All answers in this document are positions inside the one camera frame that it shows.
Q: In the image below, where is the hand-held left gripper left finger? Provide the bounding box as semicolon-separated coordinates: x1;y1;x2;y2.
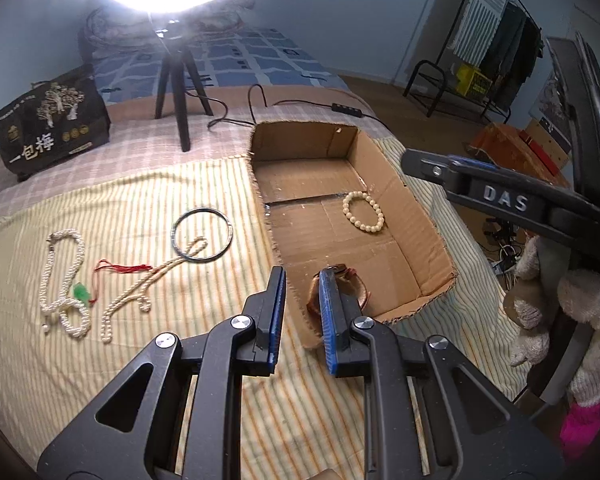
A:
37;266;287;480

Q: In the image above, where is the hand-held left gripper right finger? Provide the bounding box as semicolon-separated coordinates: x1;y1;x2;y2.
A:
319;267;566;480

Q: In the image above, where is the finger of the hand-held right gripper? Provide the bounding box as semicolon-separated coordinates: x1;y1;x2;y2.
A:
447;156;501;171
401;148;600;263

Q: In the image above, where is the brown bangle bracelet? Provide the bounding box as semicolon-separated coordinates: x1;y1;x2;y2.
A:
306;265;371;318

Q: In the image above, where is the cardboard box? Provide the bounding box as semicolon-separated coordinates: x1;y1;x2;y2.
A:
249;121;458;350

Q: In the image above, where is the thin dark bangle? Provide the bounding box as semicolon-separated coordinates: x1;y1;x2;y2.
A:
172;207;234;263

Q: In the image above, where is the long white pearl necklace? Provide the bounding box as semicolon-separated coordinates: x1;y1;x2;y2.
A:
39;229;93;339

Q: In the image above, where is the person's right hand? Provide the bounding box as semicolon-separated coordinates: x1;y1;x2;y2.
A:
502;236;600;407

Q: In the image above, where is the orange cloth covered box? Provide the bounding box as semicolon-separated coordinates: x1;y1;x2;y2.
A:
467;124;571;186

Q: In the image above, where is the light wooden box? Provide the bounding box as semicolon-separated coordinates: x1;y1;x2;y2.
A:
524;117;573;171

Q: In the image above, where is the long red box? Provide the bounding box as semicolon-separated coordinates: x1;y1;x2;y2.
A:
519;131;570;175

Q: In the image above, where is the yellow crate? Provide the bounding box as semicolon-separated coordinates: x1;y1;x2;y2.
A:
455;64;491;101

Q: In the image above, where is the black clothes rack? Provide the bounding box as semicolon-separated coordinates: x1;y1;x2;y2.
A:
402;0;546;121

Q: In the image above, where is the black hanging garment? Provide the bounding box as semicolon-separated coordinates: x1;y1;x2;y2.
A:
505;17;545;111

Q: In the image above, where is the grey hanging garment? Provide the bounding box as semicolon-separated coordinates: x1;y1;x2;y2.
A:
480;2;527;86

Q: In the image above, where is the striped hanging towel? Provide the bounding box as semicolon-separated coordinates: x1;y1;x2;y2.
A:
450;0;513;61

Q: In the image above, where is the plain door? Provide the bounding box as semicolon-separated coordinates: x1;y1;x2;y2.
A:
392;0;473;86

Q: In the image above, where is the black tripod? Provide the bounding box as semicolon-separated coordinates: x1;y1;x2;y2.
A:
154;12;215;153

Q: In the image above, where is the pink plaid blanket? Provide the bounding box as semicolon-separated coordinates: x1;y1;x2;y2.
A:
0;87;396;216

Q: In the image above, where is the blue patterned bedsheet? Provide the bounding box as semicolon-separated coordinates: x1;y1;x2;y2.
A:
87;27;338;106

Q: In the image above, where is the black printed bag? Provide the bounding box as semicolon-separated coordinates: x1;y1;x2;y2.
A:
0;67;112;181

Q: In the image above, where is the tangle of cables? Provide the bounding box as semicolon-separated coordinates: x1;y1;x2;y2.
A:
482;217;523;276

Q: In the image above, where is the landscape wall painting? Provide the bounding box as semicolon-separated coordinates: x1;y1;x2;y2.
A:
527;37;581;126

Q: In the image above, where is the cream bead bracelet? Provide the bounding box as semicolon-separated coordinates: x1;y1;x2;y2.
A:
342;191;386;234

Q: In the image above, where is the cream pearl necklace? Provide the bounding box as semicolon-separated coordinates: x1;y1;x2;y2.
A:
100;238;208;344

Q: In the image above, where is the black cable with inline switch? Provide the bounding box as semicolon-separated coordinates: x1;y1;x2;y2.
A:
207;84;396;133

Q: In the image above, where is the green pendant with red cord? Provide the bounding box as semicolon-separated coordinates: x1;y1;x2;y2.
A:
72;259;153;307

